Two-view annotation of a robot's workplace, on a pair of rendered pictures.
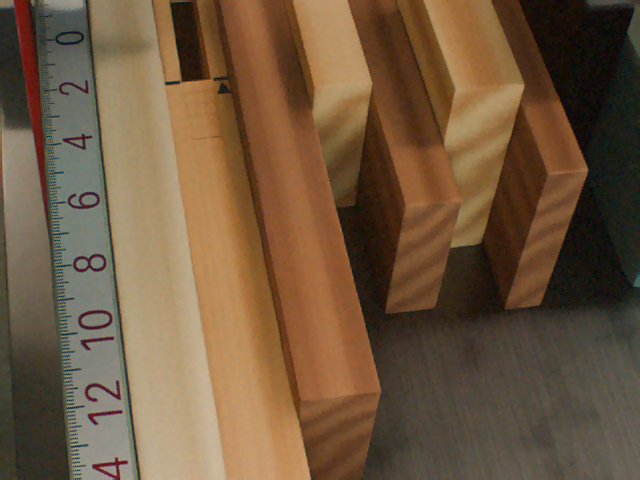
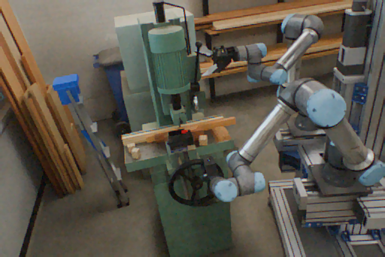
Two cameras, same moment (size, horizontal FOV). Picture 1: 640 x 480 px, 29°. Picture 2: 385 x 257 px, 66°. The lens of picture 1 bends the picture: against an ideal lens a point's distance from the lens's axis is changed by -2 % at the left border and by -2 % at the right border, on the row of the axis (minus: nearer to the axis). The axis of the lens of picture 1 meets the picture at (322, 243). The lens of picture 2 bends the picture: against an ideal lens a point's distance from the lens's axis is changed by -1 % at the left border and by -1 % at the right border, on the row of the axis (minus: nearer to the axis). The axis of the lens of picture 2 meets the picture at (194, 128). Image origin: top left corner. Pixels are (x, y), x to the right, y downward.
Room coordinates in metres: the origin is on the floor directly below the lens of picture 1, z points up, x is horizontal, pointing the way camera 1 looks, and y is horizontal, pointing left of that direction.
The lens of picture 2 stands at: (0.55, -1.43, 1.82)
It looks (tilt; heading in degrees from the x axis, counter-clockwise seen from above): 31 degrees down; 96
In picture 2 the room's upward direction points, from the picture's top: 7 degrees counter-clockwise
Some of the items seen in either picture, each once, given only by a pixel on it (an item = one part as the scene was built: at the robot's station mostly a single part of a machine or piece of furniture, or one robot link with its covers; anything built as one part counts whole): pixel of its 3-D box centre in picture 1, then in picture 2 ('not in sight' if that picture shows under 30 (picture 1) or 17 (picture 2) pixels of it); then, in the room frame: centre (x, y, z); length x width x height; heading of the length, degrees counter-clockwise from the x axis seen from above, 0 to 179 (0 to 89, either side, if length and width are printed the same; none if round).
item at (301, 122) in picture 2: not in sight; (307, 118); (1.07, 0.20, 0.87); 0.15 x 0.15 x 0.10
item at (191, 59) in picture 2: not in sight; (192, 65); (0.39, 0.30, 1.23); 0.09 x 0.08 x 0.15; 106
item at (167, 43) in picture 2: not in sight; (170, 60); (0.30, 0.05, 1.35); 0.18 x 0.18 x 0.31
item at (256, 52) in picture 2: not in sight; (254, 52); (0.73, 0.08, 1.34); 0.11 x 0.08 x 0.09; 16
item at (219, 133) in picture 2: not in sight; (219, 131); (0.53, 0.03, 0.92); 0.14 x 0.09 x 0.04; 106
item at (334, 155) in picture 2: not in sight; (344, 149); (1.09, -0.30, 0.98); 0.13 x 0.12 x 0.14; 105
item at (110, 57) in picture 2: not in sight; (130, 90); (-0.51, 1.79, 0.48); 0.64 x 0.54 x 0.97; 20
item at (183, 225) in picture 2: not in sight; (187, 190); (0.27, 0.17, 0.36); 0.58 x 0.45 x 0.71; 106
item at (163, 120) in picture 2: not in sight; (166, 77); (0.22, 0.33, 1.16); 0.22 x 0.22 x 0.72; 16
